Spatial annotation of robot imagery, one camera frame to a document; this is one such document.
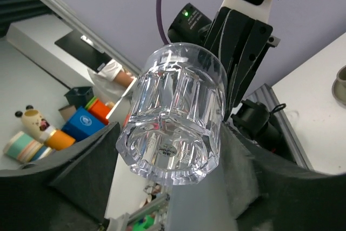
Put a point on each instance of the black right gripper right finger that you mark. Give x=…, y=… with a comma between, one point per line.
x=267, y=192

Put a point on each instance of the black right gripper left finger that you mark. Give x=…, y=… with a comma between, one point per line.
x=67, y=190

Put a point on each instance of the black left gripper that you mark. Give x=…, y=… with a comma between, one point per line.
x=239, y=44

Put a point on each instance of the clear faceted glass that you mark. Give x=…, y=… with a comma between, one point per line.
x=171, y=136

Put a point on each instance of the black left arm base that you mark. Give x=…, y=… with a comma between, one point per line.
x=255, y=122

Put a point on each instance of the orange cup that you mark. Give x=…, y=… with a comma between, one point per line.
x=59, y=140

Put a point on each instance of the striped pastel cup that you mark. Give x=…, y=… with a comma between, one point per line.
x=25, y=149

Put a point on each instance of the blue box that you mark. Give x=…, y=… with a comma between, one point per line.
x=82, y=124

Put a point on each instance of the cream bear figure bottle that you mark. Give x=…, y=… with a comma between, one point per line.
x=36, y=124

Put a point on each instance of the orange box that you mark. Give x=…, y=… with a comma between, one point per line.
x=99, y=110

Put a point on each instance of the black bin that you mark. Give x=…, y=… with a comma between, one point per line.
x=79, y=96

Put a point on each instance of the grey saucer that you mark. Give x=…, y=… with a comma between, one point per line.
x=338, y=92

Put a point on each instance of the person in white shirt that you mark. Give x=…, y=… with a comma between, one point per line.
x=112, y=80

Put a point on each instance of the black monitor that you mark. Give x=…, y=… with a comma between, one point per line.
x=74, y=45

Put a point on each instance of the aluminium mounting rail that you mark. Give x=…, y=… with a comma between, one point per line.
x=292, y=149

